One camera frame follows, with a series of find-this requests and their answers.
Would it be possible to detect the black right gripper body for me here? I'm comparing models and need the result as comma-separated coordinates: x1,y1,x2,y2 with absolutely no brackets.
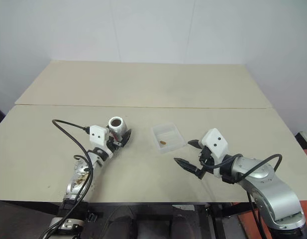
196,142,215,180

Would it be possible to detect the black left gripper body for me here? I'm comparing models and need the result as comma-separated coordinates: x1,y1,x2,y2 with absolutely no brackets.
105,135,124,157

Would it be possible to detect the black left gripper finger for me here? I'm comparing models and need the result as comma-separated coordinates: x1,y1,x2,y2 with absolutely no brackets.
118,128,132,148

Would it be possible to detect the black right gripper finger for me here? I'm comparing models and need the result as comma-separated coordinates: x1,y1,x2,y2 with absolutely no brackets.
187,138,203,150
173,157,203,176

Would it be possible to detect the silver metal can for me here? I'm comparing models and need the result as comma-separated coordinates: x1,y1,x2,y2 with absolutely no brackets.
107,116,129,140

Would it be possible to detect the clear plastic tray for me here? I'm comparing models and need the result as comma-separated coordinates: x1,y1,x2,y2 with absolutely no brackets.
152,121,187,155

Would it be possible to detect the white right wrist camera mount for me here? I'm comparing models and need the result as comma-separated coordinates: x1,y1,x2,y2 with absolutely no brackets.
201,127,229,178

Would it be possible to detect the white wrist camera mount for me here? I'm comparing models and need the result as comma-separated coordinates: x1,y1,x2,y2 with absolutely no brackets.
201,127,229,178
89,124,110,146

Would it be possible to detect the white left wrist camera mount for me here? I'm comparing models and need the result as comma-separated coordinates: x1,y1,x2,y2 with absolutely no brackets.
89,124,110,146

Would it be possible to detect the black table frame bar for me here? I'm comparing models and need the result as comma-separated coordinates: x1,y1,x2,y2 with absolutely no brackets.
0,192,255,208

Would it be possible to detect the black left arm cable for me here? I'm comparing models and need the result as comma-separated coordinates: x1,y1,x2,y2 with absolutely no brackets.
41,119,92,239

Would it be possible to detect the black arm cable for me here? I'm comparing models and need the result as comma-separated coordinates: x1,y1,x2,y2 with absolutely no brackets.
199,153,284,239
41,119,92,239

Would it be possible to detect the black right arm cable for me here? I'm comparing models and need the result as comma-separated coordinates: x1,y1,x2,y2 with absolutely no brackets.
199,153,284,239

